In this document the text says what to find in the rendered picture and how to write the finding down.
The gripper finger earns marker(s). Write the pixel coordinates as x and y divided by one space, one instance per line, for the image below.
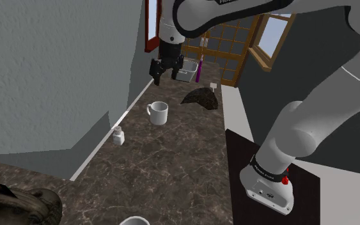
156 71
177 66

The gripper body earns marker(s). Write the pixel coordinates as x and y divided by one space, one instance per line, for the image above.
169 52

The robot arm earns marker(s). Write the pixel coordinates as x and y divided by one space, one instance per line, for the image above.
310 121

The white rectangular tub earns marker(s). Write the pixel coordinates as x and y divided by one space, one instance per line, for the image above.
187 71

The purple bottle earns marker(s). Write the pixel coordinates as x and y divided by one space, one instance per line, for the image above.
199 71

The red framed window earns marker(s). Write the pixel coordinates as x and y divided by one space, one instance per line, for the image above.
151 25

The dark brown bread wedge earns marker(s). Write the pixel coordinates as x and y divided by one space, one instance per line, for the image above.
202 98

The small white paddle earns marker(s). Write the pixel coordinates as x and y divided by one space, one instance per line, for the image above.
213 86

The white mug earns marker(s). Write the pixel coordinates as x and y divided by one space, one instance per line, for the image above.
158 112

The wooden lattice door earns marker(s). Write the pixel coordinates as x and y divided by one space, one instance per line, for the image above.
226 46

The small white shaker bottle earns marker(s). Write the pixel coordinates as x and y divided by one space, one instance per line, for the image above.
118 136

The wooden framed window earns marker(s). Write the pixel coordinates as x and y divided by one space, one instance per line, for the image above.
270 39

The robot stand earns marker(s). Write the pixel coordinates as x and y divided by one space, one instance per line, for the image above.
254 187

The white round cup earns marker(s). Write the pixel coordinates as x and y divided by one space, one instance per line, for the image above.
134 221

